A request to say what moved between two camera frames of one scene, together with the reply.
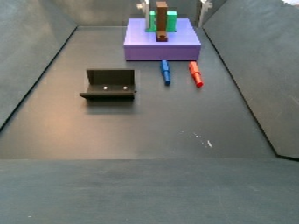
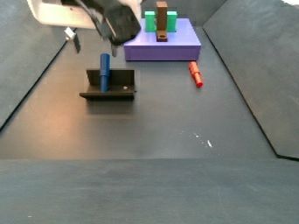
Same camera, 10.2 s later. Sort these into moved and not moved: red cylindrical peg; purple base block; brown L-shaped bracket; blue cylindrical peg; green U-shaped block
Moved: blue cylindrical peg
Not moved: red cylindrical peg; purple base block; brown L-shaped bracket; green U-shaped block
